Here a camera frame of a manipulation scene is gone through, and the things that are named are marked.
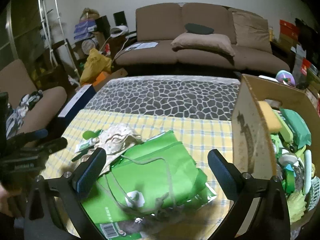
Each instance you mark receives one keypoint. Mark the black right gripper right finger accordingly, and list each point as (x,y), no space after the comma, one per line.
(271,219)

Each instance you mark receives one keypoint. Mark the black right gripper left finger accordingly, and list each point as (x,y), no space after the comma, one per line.
(42,219)

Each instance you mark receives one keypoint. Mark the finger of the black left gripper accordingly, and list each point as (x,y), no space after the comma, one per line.
(22,139)
(48,148)

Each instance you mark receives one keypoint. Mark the cream patterned cloth bag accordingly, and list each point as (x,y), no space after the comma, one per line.
(114,140)

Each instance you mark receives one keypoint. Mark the green fabric bag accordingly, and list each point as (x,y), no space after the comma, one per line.
(157,178)

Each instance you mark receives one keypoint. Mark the white green sachet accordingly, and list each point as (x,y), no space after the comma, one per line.
(84,145)

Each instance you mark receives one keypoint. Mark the green plastic leaf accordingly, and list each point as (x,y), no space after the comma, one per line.
(87,135)

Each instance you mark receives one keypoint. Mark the green comb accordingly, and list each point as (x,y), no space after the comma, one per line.
(313,194)

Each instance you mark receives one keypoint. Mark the dark blue box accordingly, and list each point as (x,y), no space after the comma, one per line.
(77,102)

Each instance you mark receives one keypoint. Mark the brown armchair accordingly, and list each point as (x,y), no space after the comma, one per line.
(30,109)

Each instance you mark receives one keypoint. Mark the mint handheld device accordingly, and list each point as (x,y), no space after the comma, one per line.
(307,171)

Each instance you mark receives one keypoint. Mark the green tissue pack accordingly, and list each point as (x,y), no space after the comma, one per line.
(299,128)

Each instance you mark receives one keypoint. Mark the yellow checked tablecloth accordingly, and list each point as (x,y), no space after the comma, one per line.
(198,137)

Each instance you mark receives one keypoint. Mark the yellow plastic bag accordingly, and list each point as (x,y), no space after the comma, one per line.
(94,65)

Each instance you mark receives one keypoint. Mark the purple round toy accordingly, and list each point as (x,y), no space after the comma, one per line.
(285,77)

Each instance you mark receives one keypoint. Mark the white floor stand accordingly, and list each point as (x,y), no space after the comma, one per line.
(52,29)

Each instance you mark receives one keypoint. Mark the brown sofa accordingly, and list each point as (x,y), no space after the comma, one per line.
(158,25)

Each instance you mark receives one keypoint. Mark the beige cushion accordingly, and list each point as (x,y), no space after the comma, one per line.
(214,42)

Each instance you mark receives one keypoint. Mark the large beige back pillow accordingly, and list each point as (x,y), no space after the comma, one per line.
(251,30)

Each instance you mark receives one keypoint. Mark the red boxes stack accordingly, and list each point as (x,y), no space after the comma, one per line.
(288,33)

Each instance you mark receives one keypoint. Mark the black oval pad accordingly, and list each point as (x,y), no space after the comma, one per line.
(198,29)

